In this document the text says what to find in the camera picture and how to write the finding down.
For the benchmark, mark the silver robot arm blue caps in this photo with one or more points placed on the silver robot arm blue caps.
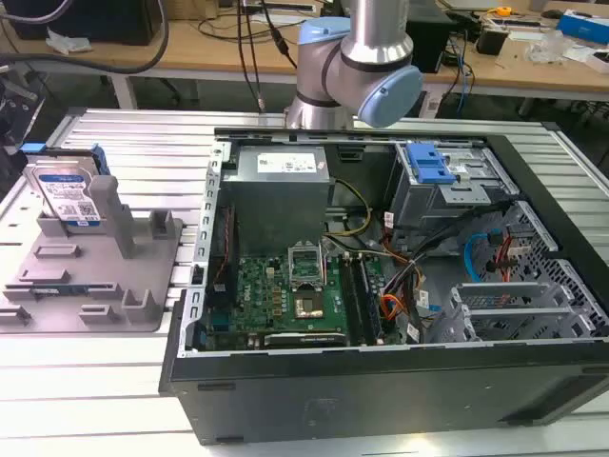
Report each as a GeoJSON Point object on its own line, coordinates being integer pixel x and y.
{"type": "Point", "coordinates": [366, 57]}

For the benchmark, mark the hard disk in blue carrier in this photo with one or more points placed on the hard disk in blue carrier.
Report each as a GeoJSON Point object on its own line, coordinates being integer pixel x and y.
{"type": "Point", "coordinates": [64, 188]}

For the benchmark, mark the blue disk bay latch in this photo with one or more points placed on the blue disk bay latch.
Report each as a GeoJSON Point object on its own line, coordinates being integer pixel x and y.
{"type": "Point", "coordinates": [430, 164]}

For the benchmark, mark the clear plastic bag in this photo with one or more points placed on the clear plastic bag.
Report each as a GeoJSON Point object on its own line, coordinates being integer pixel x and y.
{"type": "Point", "coordinates": [66, 42]}

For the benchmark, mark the black computer tower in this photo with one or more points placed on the black computer tower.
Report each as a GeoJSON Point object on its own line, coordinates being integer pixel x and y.
{"type": "Point", "coordinates": [95, 19]}

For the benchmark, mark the grey parts rack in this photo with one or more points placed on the grey parts rack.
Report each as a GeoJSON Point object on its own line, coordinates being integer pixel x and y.
{"type": "Point", "coordinates": [95, 266]}

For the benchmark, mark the RAM stick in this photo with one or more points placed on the RAM stick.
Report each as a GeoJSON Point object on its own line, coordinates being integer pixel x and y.
{"type": "Point", "coordinates": [57, 290]}

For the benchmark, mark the wooden desk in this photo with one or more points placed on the wooden desk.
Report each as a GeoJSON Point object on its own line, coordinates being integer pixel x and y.
{"type": "Point", "coordinates": [209, 52]}
{"type": "Point", "coordinates": [518, 71]}

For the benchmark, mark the grey power supply unit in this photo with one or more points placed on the grey power supply unit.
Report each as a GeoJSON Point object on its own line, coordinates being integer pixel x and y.
{"type": "Point", "coordinates": [276, 204]}

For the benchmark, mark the green motherboard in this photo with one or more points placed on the green motherboard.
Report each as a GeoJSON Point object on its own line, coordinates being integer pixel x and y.
{"type": "Point", "coordinates": [266, 295]}

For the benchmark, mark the CPU socket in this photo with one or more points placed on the CPU socket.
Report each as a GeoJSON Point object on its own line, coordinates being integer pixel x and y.
{"type": "Point", "coordinates": [308, 306]}

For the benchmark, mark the RAM slot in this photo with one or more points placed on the RAM slot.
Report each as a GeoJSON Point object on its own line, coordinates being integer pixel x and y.
{"type": "Point", "coordinates": [351, 300]}
{"type": "Point", "coordinates": [370, 304]}

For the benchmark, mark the black open PC case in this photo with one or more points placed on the black open PC case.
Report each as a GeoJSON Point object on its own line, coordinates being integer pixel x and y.
{"type": "Point", "coordinates": [361, 395]}

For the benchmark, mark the grey metal drive cage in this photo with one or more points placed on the grey metal drive cage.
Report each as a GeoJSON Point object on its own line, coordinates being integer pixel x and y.
{"type": "Point", "coordinates": [457, 195]}

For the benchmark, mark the black cube device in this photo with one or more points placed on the black cube device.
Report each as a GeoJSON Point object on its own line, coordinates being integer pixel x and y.
{"type": "Point", "coordinates": [492, 40]}

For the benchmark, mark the silver expansion slot cover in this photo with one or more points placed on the silver expansion slot cover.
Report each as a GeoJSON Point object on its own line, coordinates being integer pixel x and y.
{"type": "Point", "coordinates": [504, 289]}
{"type": "Point", "coordinates": [518, 314]}

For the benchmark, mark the blue cardboard box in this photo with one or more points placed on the blue cardboard box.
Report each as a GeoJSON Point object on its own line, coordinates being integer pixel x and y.
{"type": "Point", "coordinates": [583, 26]}

